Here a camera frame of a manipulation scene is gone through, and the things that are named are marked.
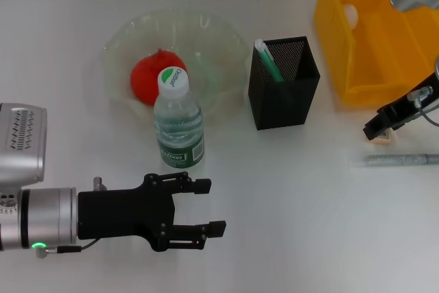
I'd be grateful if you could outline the black mesh pen holder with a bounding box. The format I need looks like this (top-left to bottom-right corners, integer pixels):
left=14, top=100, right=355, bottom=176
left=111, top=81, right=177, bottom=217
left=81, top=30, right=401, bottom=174
left=248, top=36, right=322, bottom=132

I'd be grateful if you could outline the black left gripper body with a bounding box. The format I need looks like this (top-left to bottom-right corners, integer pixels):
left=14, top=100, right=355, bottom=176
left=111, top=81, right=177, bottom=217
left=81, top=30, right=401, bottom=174
left=78, top=173, right=176, bottom=253

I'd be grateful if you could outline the yellow plastic bin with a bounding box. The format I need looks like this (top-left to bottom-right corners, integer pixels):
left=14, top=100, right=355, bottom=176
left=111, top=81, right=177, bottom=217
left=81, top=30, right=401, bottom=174
left=312, top=0, right=439, bottom=105

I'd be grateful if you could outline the green pen with white cap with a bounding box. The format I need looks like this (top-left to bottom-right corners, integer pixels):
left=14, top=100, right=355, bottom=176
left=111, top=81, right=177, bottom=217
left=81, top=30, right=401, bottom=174
left=254, top=38, right=285, bottom=84

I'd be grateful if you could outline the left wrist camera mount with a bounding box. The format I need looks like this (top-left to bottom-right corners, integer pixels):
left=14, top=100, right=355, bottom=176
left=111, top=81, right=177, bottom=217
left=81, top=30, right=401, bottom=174
left=0, top=192, right=19, bottom=217

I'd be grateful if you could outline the wavy clear glass fruit plate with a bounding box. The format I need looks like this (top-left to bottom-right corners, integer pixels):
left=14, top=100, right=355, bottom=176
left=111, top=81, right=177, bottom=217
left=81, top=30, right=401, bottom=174
left=102, top=9, right=250, bottom=123

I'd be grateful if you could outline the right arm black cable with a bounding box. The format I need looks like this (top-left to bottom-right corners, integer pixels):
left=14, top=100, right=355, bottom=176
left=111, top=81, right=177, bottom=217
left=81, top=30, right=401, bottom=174
left=407, top=86, right=439, bottom=124

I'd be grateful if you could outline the clear green-label water bottle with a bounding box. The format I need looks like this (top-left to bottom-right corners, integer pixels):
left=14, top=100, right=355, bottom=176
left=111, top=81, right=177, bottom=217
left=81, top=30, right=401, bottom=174
left=153, top=65, right=206, bottom=169

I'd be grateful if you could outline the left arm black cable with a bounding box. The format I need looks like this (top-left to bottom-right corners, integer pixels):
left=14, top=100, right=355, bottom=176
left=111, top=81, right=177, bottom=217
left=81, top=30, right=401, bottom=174
left=35, top=237, right=101, bottom=259

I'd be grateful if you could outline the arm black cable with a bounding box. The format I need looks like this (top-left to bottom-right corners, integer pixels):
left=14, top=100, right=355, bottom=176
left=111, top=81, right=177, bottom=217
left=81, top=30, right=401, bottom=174
left=35, top=237, right=101, bottom=259
left=407, top=86, right=439, bottom=124

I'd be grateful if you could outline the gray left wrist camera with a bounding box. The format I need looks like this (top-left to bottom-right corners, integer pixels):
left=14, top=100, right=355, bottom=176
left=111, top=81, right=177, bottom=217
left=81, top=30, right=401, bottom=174
left=0, top=102, right=48, bottom=185

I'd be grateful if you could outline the white paper ball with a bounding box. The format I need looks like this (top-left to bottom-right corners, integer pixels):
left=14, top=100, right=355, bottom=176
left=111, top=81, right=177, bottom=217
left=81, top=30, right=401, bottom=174
left=342, top=3, right=359, bottom=30

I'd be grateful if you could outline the gray pen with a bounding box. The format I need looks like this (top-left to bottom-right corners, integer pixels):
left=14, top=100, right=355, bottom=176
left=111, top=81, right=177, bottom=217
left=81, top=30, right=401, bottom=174
left=353, top=153, right=439, bottom=168

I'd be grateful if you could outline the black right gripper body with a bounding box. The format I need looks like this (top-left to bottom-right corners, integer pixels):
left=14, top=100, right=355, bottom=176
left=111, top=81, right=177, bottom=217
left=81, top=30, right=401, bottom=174
left=385, top=83, right=439, bottom=132

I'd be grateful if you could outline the beige eraser with barcode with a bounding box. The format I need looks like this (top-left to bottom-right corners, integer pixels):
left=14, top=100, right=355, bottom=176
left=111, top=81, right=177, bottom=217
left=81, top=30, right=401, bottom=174
left=373, top=129, right=394, bottom=145

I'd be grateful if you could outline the orange fruit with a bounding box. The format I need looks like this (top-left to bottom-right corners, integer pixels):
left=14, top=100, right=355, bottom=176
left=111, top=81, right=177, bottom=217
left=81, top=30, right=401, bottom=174
left=130, top=48, right=189, bottom=106

